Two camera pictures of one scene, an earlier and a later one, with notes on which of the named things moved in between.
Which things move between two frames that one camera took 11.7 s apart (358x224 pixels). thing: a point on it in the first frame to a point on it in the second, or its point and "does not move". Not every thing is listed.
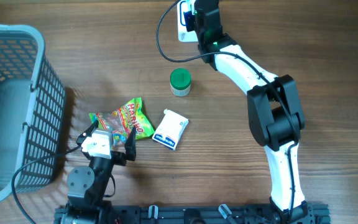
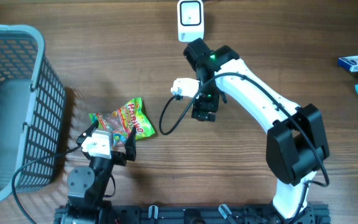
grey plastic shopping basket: (22, 111) does not move
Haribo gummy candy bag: (121, 121) does not move
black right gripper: (188, 19) to (199, 102)
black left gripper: (120, 158) does not move
